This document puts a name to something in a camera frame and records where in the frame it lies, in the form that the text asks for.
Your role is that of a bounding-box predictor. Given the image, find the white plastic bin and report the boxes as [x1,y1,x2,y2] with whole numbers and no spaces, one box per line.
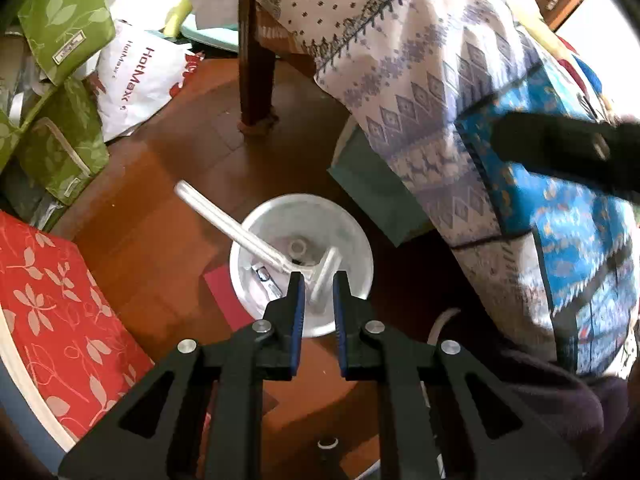
[229,193,374,339]

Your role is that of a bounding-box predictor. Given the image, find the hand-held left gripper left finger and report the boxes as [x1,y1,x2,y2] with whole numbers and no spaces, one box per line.
[59,271,306,480]

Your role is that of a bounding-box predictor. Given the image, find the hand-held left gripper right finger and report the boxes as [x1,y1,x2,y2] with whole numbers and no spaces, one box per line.
[332,270,583,480]

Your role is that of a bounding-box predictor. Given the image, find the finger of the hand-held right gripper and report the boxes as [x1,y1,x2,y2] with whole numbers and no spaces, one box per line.
[492,112,640,202]

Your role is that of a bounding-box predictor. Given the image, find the blue patchwork bed sheet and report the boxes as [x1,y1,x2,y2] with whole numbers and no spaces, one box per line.
[185,0,640,377]

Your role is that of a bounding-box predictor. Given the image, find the green leaf-pattern fabric bags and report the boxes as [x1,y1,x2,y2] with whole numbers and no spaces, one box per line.
[0,77,110,207]

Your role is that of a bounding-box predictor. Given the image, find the green leaf print storage box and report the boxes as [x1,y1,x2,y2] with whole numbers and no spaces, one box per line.
[17,0,117,86]

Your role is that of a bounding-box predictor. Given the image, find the wooden bed leg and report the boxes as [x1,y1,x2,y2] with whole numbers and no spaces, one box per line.
[237,0,279,137]

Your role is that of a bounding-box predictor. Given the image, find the red floral cushion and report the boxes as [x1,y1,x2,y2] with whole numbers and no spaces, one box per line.
[0,210,157,450]

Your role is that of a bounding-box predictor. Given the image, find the red paper sheet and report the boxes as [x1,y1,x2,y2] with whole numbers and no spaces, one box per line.
[203,267,257,329]

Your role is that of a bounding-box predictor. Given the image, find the teal plastic item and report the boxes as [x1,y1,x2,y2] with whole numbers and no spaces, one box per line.
[177,22,241,54]

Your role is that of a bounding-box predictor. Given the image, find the person's leg in dark trousers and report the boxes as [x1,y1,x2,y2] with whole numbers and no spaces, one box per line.
[435,310,608,480]

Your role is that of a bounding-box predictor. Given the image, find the pale slipper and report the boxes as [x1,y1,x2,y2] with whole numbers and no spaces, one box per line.
[430,307,462,347]

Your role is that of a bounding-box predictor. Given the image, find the yellow foam tube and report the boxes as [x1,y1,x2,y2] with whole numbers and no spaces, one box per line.
[162,0,193,39]

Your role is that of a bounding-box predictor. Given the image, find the white plastic shopping bag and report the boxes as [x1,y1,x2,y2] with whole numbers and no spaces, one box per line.
[95,19,193,143]

